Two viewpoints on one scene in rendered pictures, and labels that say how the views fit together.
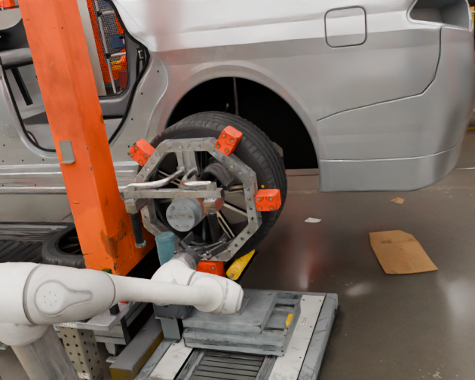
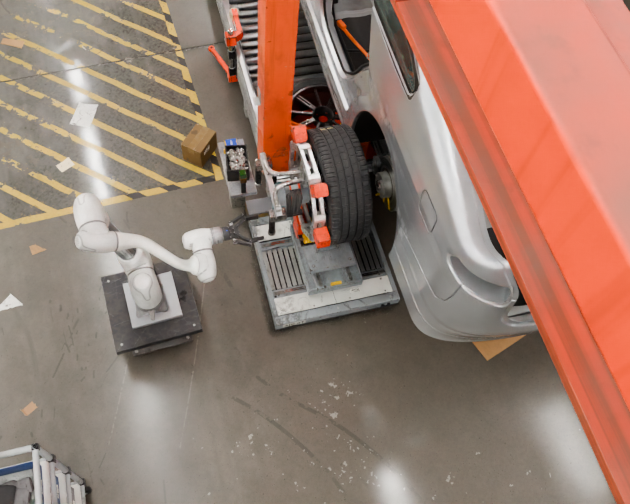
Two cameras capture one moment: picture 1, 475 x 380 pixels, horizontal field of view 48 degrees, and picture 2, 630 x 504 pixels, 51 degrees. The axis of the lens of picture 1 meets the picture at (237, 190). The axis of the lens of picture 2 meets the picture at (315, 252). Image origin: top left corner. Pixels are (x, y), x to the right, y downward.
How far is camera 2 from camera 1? 2.80 m
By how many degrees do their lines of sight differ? 52
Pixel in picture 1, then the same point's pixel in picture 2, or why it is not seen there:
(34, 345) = not seen: hidden behind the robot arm
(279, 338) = (315, 286)
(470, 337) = (402, 405)
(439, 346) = (381, 387)
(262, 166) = (332, 219)
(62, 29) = (268, 42)
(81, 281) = (91, 245)
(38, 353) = not seen: hidden behind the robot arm
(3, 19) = not seen: outside the picture
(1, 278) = (80, 214)
